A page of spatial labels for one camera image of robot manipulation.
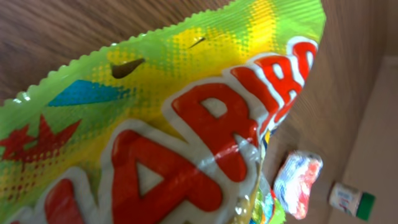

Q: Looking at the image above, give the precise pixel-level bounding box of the green lid jar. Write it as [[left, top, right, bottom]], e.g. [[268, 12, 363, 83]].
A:
[[328, 182, 376, 221]]

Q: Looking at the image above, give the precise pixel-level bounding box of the small red white packet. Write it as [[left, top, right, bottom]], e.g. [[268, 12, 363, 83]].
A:
[[273, 151, 323, 220]]

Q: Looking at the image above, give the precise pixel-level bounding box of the green Haribo gummy bag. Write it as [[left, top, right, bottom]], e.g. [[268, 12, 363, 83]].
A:
[[1, 0, 326, 223]]

